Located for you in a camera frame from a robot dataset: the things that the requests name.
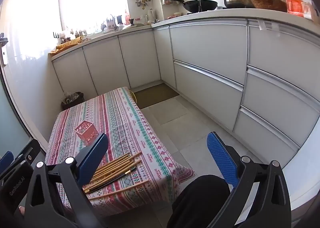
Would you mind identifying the white kitchen cabinets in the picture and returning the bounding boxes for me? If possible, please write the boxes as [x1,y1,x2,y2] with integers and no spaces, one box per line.
[52,18,319,165]

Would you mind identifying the white kettle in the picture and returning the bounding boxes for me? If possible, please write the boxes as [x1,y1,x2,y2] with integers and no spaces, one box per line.
[147,8,156,23]

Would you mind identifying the person's left hand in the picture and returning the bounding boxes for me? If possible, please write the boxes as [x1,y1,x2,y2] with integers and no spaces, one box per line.
[19,206,25,215]

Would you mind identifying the pink plastic utensil basket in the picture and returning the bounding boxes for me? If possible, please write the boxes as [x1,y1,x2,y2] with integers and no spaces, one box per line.
[74,120,99,146]

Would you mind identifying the black chopstick gold band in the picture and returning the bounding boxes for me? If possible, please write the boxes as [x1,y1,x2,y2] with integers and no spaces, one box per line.
[85,166,137,194]

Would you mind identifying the brown floor mat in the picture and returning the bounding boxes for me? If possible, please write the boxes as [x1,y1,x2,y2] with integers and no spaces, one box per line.
[135,83,179,109]

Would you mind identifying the bamboo chopstick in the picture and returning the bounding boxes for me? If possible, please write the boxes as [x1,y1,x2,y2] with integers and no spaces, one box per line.
[84,160,142,191]
[93,151,142,178]
[90,154,132,182]

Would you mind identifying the bamboo chopstick lying apart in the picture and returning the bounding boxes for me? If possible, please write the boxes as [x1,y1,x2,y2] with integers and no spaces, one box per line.
[88,180,150,200]

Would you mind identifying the door handle plate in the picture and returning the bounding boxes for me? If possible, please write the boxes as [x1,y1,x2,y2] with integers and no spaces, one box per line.
[0,33,8,66]

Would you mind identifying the yellow cloth on counter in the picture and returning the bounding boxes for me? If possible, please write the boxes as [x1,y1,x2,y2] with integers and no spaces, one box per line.
[48,37,82,57]

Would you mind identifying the black trash bin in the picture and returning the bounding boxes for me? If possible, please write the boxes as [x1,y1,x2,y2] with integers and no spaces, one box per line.
[61,92,85,110]

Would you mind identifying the black wok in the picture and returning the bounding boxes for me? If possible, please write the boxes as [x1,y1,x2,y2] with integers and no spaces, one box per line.
[170,0,218,13]

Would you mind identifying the patterned striped tablecloth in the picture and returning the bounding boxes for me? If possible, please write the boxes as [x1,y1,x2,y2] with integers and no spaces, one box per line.
[45,87,194,217]

